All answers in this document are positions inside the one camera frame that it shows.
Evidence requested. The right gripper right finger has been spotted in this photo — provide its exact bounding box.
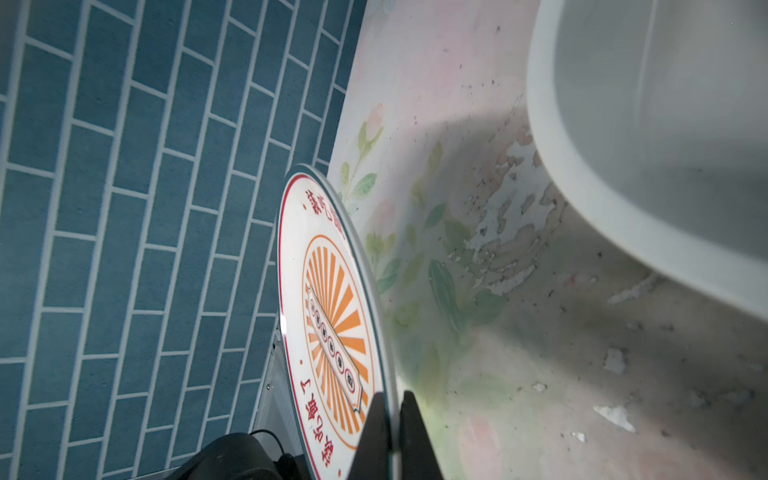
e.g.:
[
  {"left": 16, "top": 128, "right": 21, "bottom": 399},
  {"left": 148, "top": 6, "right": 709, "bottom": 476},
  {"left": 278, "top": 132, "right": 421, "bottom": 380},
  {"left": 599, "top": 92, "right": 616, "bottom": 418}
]
[{"left": 399, "top": 391, "right": 443, "bottom": 480}]

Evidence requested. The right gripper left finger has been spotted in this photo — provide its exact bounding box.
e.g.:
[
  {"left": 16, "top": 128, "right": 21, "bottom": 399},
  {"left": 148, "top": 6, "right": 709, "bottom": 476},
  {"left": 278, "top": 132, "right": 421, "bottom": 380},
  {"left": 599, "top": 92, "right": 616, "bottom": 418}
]
[{"left": 347, "top": 392, "right": 392, "bottom": 480}]

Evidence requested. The orange sunburst plate front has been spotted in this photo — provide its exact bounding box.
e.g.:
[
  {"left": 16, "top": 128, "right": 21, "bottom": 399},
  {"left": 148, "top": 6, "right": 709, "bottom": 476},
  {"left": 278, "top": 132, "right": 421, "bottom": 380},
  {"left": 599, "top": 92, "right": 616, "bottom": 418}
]
[{"left": 276, "top": 164, "right": 399, "bottom": 479}]

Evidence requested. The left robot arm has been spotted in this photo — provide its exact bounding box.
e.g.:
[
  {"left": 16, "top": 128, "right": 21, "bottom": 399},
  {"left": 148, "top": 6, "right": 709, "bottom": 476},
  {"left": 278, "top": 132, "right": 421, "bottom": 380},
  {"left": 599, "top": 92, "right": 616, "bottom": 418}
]
[{"left": 167, "top": 429, "right": 310, "bottom": 480}]

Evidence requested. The white plastic bin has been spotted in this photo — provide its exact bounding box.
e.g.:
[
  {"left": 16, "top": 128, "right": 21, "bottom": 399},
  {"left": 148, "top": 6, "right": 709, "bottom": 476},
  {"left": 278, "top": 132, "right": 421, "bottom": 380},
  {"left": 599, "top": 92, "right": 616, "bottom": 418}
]
[{"left": 526, "top": 1, "right": 767, "bottom": 318}]

